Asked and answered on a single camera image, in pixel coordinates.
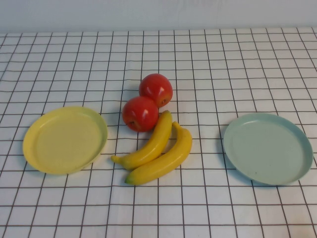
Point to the red apple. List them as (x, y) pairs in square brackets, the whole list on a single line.
[(140, 114), (154, 88)]

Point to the yellow banana with green tip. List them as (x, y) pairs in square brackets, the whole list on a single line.
[(166, 163)]

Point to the yellow round plate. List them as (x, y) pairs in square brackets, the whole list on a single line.
[(67, 141)]

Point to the light green round plate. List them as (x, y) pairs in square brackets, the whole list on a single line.
[(267, 151)]

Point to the white grid-checked tablecloth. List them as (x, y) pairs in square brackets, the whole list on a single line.
[(198, 210)]

